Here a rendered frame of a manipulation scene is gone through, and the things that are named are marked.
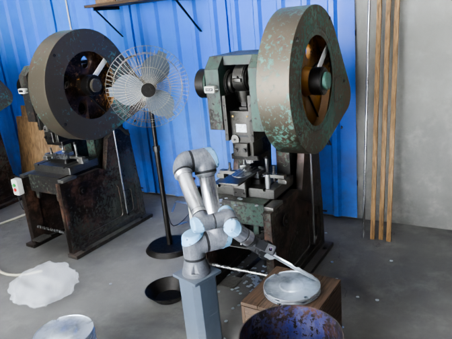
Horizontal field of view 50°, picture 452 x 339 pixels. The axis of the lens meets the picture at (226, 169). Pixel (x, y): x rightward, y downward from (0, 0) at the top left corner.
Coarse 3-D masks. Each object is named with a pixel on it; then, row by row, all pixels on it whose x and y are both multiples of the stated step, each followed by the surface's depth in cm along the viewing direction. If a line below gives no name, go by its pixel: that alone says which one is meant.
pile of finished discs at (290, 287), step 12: (276, 276) 257; (288, 276) 256; (300, 276) 255; (264, 288) 248; (276, 288) 246; (288, 288) 244; (300, 288) 243; (312, 288) 243; (276, 300) 238; (288, 300) 235; (300, 300) 234; (312, 300) 237
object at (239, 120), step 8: (232, 112) 295; (240, 112) 292; (232, 120) 297; (240, 120) 294; (248, 120) 291; (232, 128) 299; (240, 128) 296; (248, 128) 293; (232, 136) 299; (240, 136) 297; (248, 136) 294; (240, 144) 296; (248, 144) 294; (256, 144) 298; (240, 152) 297; (248, 152) 295; (256, 152) 299
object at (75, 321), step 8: (64, 320) 249; (72, 320) 249; (80, 320) 248; (88, 320) 247; (40, 328) 244; (48, 328) 244; (56, 328) 242; (64, 328) 241; (72, 328) 241; (80, 328) 241; (88, 328) 241; (40, 336) 238; (48, 336) 237; (56, 336) 236; (64, 336) 235; (72, 336) 235; (80, 336) 235
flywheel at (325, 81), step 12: (312, 48) 280; (324, 48) 284; (312, 60) 281; (324, 60) 294; (312, 72) 265; (324, 72) 266; (312, 84) 265; (324, 84) 264; (312, 96) 285; (324, 96) 298; (312, 108) 287; (324, 108) 296; (312, 120) 288
